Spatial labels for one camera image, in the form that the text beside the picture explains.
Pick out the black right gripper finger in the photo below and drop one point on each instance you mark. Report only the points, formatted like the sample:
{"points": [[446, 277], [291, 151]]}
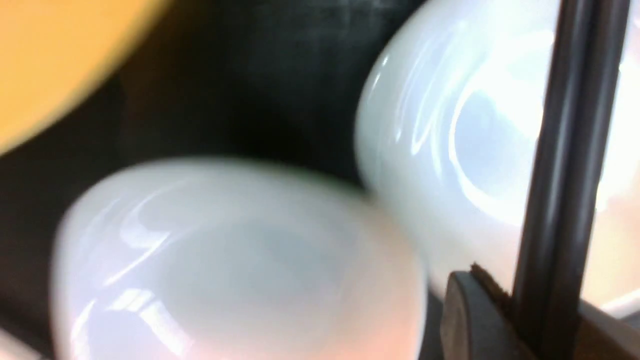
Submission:
{"points": [[475, 325]]}

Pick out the black chopstick gold tip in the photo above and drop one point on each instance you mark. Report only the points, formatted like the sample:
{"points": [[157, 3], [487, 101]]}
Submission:
{"points": [[579, 99]]}

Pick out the yellow noodle bowl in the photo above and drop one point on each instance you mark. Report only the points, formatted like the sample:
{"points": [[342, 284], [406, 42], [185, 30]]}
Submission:
{"points": [[54, 53]]}

